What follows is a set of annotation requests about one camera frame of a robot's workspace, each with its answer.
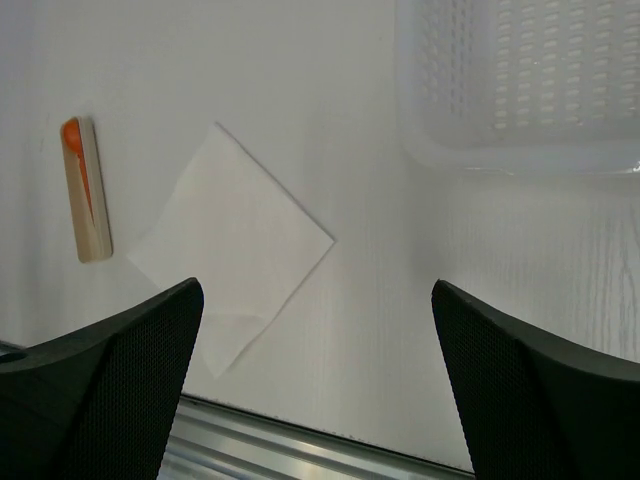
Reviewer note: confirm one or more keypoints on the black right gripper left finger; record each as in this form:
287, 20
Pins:
99, 402

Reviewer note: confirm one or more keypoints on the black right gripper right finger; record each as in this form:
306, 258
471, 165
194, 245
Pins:
533, 405

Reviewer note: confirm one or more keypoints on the orange plastic spoon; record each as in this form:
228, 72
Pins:
71, 136

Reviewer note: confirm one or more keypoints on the white paper napkin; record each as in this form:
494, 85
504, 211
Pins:
232, 226

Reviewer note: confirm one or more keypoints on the beige utensil case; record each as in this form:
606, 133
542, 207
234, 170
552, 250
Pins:
92, 235

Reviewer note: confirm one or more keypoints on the white perforated plastic basket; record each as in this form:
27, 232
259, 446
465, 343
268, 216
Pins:
547, 87

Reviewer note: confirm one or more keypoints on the aluminium front rail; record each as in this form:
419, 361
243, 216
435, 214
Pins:
215, 441

